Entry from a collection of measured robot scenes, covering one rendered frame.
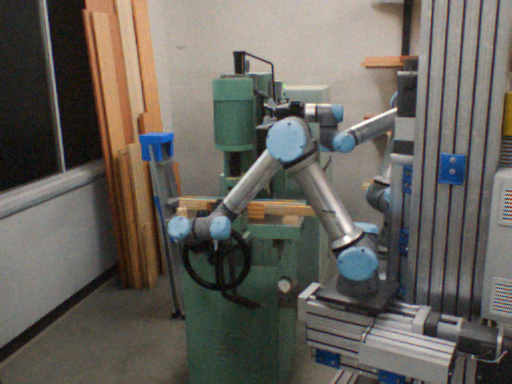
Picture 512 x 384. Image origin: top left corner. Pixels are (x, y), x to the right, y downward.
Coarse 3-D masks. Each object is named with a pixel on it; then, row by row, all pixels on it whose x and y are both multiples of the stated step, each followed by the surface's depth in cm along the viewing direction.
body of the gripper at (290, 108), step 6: (282, 102) 210; (288, 102) 208; (294, 102) 208; (300, 102) 207; (276, 108) 207; (282, 108) 206; (288, 108) 207; (294, 108) 208; (300, 108) 206; (276, 114) 208; (282, 114) 208; (288, 114) 207; (294, 114) 209; (300, 114) 208
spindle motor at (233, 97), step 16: (224, 80) 213; (240, 80) 213; (224, 96) 214; (240, 96) 214; (224, 112) 216; (240, 112) 216; (224, 128) 218; (240, 128) 218; (224, 144) 220; (240, 144) 219
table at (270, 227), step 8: (192, 216) 230; (272, 216) 227; (280, 216) 227; (304, 216) 227; (248, 224) 218; (256, 224) 217; (264, 224) 217; (272, 224) 216; (280, 224) 216; (288, 224) 216; (296, 224) 215; (304, 224) 228; (248, 232) 216; (256, 232) 218; (264, 232) 217; (272, 232) 216; (280, 232) 215; (288, 232) 214; (296, 232) 214; (224, 240) 211; (232, 240) 211; (248, 240) 213
